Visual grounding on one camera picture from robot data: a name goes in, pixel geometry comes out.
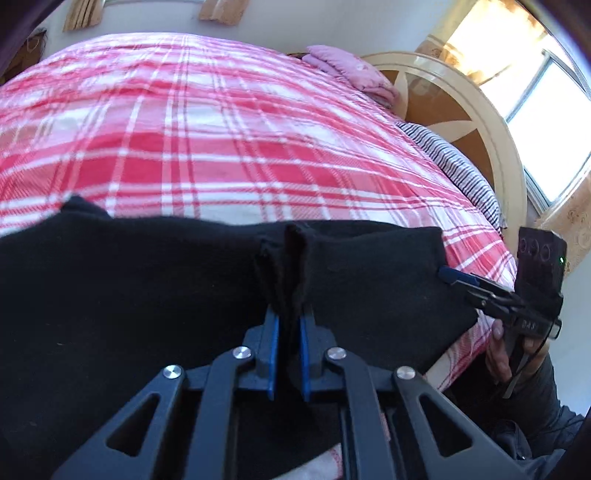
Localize folded pink blanket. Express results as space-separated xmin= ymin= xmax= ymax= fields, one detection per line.
xmin=301 ymin=44 xmax=402 ymax=109

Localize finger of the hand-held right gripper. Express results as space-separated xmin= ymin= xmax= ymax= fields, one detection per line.
xmin=438 ymin=266 xmax=518 ymax=298
xmin=465 ymin=286 xmax=525 ymax=321

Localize black pants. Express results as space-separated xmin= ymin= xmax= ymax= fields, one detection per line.
xmin=0 ymin=195 xmax=480 ymax=476

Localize beige floral curtain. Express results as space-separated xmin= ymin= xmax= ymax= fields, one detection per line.
xmin=198 ymin=0 xmax=252 ymax=26
xmin=62 ymin=0 xmax=106 ymax=32

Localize red plaid bed sheet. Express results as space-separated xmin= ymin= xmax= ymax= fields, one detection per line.
xmin=0 ymin=32 xmax=518 ymax=393

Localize wooden bed headboard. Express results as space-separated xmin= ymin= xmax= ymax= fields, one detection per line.
xmin=358 ymin=51 xmax=529 ymax=250

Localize striped pillow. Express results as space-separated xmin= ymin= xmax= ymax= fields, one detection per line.
xmin=397 ymin=121 xmax=509 ymax=232

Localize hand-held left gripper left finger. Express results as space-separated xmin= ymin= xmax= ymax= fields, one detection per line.
xmin=51 ymin=308 xmax=281 ymax=480

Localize yellow curtain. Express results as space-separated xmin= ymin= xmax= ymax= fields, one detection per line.
xmin=413 ymin=0 xmax=591 ymax=278

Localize person's right forearm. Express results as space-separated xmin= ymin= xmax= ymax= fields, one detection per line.
xmin=489 ymin=348 xmax=589 ymax=464

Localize large window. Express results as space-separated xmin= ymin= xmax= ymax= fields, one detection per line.
xmin=478 ymin=32 xmax=591 ymax=213

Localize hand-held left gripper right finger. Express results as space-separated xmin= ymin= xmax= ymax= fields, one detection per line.
xmin=299 ymin=308 xmax=532 ymax=480

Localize person's right hand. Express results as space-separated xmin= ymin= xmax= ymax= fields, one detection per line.
xmin=485 ymin=318 xmax=514 ymax=385

